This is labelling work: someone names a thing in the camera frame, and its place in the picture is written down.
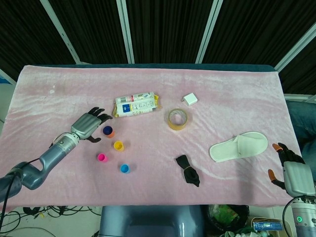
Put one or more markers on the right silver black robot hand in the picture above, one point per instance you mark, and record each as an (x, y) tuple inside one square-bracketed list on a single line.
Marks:
[(297, 177)]

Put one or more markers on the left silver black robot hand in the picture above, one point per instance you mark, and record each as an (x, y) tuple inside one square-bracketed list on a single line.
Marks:
[(85, 123)]

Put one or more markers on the pink plastic cup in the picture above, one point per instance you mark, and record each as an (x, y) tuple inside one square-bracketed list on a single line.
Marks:
[(101, 157)]

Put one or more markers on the yellow plastic cup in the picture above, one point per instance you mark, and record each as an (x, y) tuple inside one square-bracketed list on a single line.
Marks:
[(118, 145)]

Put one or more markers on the light blue plastic cup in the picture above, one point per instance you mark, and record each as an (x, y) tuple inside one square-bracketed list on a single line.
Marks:
[(125, 168)]

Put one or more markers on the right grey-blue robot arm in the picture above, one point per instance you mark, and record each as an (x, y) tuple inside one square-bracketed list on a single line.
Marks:
[(304, 217)]

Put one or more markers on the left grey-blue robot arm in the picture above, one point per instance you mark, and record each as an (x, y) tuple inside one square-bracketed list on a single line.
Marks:
[(49, 158)]

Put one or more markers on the orange plastic cup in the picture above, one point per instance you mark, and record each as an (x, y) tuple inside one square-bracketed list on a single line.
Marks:
[(112, 134)]

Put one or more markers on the white yellow snack package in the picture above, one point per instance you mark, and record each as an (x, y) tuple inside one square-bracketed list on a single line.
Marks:
[(135, 105)]

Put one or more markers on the blue flat box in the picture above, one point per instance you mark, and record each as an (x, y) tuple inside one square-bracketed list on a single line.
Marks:
[(267, 225)]

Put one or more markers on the blue jeans leg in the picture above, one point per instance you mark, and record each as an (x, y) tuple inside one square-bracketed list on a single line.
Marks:
[(302, 118)]

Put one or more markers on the white fabric slipper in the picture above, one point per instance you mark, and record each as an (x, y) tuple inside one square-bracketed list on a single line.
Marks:
[(237, 148)]

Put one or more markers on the pink velvet table cloth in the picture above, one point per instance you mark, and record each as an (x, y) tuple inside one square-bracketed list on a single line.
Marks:
[(153, 81)]

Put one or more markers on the black mesh trash bin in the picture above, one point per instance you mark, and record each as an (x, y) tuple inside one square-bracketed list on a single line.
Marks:
[(227, 217)]

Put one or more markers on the yellow packing tape roll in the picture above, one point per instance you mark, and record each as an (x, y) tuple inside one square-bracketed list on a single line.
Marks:
[(177, 126)]

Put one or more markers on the white charger plug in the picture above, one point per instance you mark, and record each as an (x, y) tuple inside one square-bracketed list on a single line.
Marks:
[(191, 99)]

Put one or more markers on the yellow rubber band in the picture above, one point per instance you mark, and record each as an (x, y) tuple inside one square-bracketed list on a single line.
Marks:
[(187, 168)]

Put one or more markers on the grey-blue robot torso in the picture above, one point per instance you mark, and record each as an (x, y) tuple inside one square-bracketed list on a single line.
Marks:
[(150, 222)]

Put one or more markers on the black pleated curtain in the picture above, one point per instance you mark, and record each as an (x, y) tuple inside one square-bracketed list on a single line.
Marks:
[(168, 27)]

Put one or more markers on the white slanted frame post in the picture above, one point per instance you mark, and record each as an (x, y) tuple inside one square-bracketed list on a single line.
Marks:
[(295, 47), (63, 34), (208, 32)]

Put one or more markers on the white double frame post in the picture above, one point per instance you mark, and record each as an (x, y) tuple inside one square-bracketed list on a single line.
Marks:
[(126, 32)]

